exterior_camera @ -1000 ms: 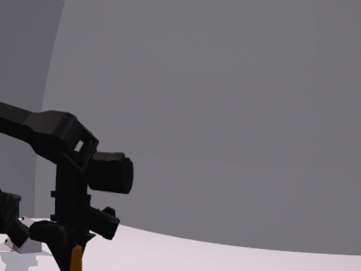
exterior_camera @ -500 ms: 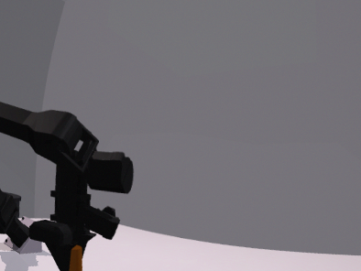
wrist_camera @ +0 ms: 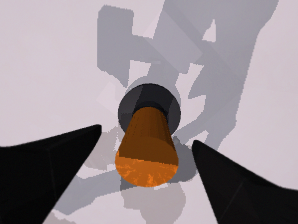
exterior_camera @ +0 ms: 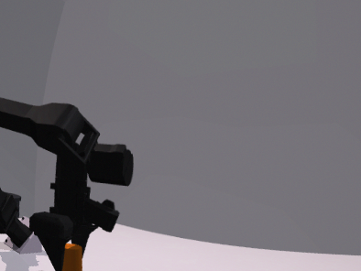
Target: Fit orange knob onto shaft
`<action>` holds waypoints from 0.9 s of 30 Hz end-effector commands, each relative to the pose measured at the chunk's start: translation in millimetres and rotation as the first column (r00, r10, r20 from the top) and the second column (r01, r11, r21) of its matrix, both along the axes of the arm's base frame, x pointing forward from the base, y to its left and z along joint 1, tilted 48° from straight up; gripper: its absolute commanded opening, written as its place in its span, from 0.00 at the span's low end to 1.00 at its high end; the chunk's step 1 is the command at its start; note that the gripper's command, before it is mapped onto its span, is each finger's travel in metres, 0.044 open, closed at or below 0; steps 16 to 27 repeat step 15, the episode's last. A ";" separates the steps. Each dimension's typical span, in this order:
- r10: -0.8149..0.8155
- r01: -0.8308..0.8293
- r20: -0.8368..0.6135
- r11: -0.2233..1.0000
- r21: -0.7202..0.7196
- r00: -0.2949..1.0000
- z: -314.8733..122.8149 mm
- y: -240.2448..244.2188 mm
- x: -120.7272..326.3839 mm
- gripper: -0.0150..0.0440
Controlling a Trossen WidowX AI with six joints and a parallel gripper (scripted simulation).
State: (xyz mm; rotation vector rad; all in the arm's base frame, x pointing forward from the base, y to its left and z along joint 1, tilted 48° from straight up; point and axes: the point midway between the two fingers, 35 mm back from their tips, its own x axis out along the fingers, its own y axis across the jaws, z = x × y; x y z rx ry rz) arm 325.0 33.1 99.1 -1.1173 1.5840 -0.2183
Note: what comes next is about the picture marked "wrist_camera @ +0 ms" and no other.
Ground orange knob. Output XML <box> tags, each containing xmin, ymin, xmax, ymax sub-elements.
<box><xmin>115</xmin><ymin>107</ymin><xmax>179</xmax><ymax>187</ymax></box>

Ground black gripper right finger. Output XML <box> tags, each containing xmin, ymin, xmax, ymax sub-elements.
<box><xmin>191</xmin><ymin>140</ymin><xmax>298</xmax><ymax>224</ymax></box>

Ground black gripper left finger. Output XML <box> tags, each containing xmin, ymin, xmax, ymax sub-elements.
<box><xmin>0</xmin><ymin>124</ymin><xmax>102</xmax><ymax>224</ymax></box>

